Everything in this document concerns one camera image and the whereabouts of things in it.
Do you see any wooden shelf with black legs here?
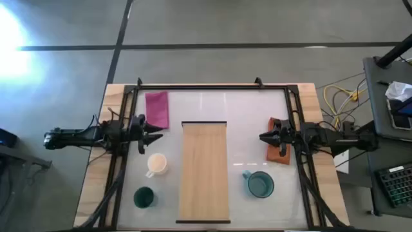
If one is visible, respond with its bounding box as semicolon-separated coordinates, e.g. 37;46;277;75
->
175;121;232;224

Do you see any black pole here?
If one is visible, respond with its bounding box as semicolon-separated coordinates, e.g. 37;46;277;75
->
375;34;412;69

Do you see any black table frame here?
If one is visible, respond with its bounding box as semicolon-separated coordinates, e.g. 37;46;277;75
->
77;77;348;232

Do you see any dark green cup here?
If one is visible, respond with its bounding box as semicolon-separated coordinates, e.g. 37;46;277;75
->
133;186;156;209

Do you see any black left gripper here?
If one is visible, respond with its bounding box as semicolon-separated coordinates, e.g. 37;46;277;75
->
127;113;164;155

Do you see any black keyboard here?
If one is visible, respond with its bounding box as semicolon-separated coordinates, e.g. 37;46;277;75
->
375;163;412;209

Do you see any cream white mug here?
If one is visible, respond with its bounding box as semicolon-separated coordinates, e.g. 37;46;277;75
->
145;152;169;179

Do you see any orange folded cloth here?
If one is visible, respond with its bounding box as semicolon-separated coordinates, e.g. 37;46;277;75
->
265;117;292;166

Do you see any dark phone with case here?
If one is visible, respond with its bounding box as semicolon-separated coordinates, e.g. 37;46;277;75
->
387;98;412;131

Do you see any yellow cable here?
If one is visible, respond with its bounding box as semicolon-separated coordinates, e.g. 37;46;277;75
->
323;84;368;128

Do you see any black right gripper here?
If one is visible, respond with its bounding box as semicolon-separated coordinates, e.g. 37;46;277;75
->
259;118;303;158

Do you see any crumpled white paper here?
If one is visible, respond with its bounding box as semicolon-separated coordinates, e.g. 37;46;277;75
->
384;81;412;102

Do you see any grey equipment cart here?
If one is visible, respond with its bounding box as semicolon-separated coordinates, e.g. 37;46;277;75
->
362;56;412;217

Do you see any dark grey stand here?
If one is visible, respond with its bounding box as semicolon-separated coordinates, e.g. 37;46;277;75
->
0;128;52;194

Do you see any teal speckled mug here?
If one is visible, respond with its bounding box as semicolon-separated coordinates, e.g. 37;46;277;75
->
241;169;276;199

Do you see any pink folded cloth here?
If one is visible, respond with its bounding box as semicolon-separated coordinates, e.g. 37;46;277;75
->
144;90;170;130

